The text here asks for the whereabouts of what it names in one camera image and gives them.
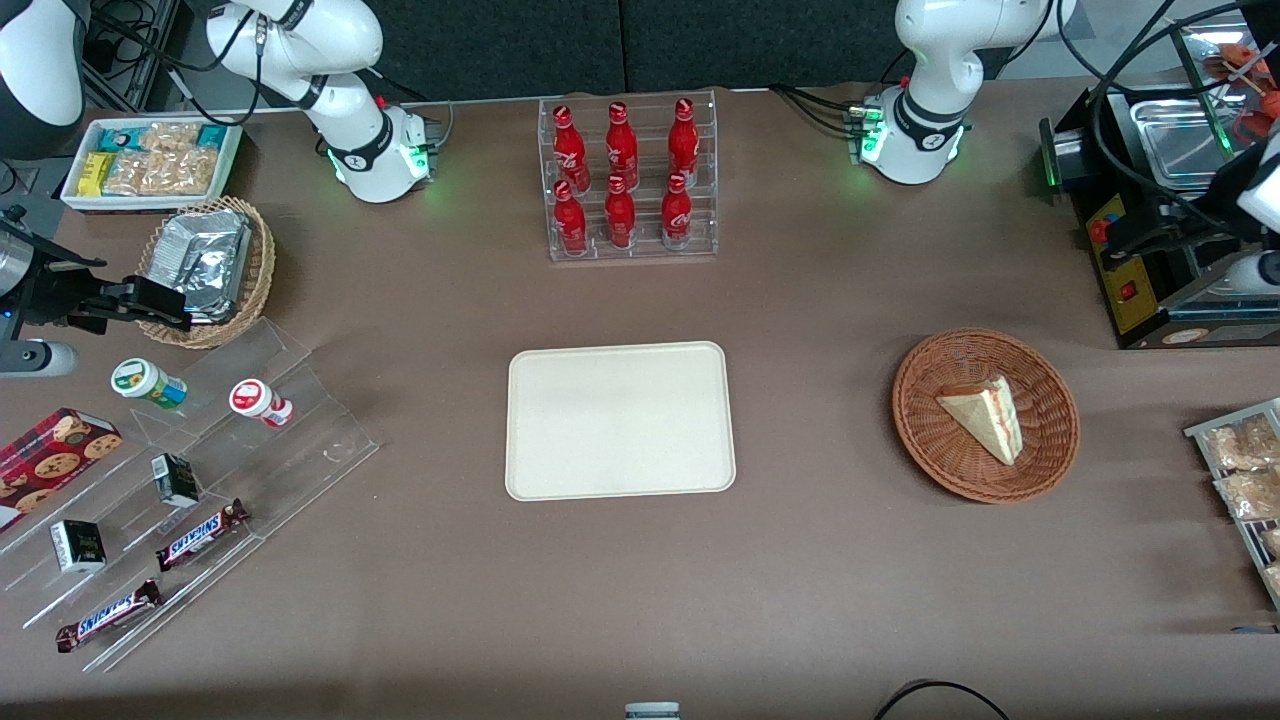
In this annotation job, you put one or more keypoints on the teal snack pack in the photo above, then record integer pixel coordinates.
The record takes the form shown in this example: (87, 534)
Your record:
(115, 138)

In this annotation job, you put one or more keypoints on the brown wicker basket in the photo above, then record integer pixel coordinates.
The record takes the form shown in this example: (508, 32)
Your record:
(940, 440)

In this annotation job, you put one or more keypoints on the steel food pan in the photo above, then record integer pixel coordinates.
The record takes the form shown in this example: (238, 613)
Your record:
(1175, 140)

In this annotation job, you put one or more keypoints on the red cookie box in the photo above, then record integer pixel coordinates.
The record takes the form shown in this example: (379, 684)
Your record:
(50, 465)

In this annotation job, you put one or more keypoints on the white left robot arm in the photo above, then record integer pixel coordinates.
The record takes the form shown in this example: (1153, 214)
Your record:
(925, 60)

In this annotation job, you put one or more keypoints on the red cola bottle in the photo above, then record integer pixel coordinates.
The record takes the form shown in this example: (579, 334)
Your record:
(570, 220)
(684, 140)
(621, 145)
(620, 215)
(677, 212)
(568, 150)

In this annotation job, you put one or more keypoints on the black food warmer cabinet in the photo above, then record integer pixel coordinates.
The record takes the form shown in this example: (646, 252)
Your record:
(1135, 300)

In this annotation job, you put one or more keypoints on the red lid white cup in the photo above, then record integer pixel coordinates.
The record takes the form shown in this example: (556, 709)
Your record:
(255, 400)

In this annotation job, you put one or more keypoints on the green lid white cup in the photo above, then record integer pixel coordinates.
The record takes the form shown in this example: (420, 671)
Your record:
(145, 382)

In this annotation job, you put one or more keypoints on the tray of packaged snacks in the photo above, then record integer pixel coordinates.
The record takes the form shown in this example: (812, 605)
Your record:
(1200, 430)

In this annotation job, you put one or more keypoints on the red skewered food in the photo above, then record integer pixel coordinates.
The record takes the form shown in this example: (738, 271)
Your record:
(1245, 60)

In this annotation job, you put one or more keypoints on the small black carton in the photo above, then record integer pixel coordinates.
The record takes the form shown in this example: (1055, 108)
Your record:
(78, 546)
(176, 480)

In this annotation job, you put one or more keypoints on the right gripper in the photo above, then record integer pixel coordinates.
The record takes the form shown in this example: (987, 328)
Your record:
(52, 291)

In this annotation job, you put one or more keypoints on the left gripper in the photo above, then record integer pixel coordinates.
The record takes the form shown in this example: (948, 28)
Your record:
(1168, 219)

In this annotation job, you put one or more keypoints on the dark equipment frame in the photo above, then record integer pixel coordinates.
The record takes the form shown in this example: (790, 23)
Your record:
(130, 50)

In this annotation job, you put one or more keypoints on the clear bag of snacks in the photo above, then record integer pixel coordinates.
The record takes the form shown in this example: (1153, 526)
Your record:
(1250, 495)
(1240, 445)

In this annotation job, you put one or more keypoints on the clear acrylic stepped stand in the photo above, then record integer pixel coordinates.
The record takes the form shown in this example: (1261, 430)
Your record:
(300, 440)

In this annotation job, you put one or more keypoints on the cream plastic tray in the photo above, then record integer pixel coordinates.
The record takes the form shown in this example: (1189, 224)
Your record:
(620, 420)

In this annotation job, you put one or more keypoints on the clear bag of crackers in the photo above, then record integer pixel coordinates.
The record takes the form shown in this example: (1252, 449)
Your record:
(165, 170)

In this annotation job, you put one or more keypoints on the white snack box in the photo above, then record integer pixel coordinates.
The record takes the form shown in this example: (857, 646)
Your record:
(75, 195)

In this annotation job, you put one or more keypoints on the silver foil package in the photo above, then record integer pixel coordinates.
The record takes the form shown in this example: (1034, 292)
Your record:
(200, 260)

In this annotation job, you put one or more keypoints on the light wicker basket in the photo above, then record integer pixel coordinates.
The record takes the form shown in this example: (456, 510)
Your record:
(255, 280)

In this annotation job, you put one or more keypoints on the snickers bar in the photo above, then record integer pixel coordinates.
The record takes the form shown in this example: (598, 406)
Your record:
(200, 535)
(108, 615)

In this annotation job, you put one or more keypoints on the clear acrylic bottle rack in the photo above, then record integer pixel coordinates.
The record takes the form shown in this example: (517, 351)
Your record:
(645, 250)

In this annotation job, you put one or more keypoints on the yellow snack pack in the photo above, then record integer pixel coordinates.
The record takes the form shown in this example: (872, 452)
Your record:
(95, 175)

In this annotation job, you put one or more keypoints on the triangular sandwich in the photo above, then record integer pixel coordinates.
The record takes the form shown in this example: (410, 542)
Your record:
(990, 420)

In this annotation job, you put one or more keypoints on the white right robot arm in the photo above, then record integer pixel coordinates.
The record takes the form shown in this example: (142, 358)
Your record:
(350, 140)

